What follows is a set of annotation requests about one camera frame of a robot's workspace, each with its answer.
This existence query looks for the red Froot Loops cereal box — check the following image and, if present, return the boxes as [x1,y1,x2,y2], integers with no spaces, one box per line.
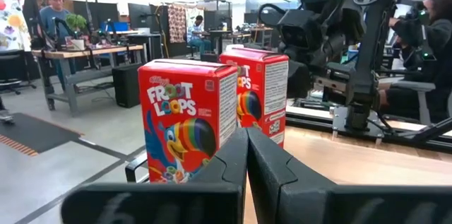
[218,47,290,149]
[136,58,239,185]

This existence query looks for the tall black panel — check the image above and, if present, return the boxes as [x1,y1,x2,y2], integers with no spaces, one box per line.
[150,4,169,59]

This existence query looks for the black computer tower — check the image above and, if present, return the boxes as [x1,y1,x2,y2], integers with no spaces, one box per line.
[112,63,143,109]

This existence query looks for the black aluminium frame rail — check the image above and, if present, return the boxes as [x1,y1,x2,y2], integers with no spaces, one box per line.
[285,105,452,154]

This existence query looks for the black office chair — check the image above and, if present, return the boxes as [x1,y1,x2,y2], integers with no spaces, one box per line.
[0,49,38,96]

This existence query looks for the black table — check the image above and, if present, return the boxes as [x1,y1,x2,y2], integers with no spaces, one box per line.
[203,29,233,56]

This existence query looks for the dark desk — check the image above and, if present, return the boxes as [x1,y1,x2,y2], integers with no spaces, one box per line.
[126,33,164,63]

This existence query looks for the wooden desk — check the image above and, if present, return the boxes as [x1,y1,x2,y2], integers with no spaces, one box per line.
[229,25,275,49]

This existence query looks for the black floor mat orange stripes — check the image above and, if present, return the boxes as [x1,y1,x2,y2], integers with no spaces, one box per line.
[0,112,85,158]

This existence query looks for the black computer monitor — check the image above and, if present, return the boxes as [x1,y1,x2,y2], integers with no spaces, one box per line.
[127,3,153,29]
[72,0,120,29]

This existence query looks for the black metal wood-board shelf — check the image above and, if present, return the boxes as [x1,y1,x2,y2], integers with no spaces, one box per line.
[124,126,452,224]

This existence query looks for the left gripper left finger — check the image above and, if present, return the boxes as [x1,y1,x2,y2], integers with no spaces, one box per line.
[59,127,249,224]

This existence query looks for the person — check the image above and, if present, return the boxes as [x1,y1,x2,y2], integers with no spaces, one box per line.
[186,14,213,57]
[379,0,452,124]
[37,0,77,93]

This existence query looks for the green potted plant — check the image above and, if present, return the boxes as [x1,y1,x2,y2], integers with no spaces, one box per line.
[65,13,88,51]

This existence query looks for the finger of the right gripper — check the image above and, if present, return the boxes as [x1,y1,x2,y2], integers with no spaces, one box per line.
[286,59,314,98]

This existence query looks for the grey chair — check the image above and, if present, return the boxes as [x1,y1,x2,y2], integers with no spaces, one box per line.
[390,81,439,126]

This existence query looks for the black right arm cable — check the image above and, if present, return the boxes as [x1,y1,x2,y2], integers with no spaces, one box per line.
[256,3,287,30]

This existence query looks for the wooden top grey workbench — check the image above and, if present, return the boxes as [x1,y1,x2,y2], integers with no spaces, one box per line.
[30,43,146,116]

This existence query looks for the blue box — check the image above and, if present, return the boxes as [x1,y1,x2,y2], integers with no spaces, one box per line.
[100,21,130,33]

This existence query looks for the floral print hanging cloth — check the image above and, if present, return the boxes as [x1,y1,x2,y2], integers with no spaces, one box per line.
[0,0,32,52]

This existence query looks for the patterned hanging cloth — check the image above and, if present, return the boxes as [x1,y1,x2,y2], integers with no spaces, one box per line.
[167,4,187,44]

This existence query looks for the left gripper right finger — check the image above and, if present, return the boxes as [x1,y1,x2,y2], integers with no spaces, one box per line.
[246,127,452,224]

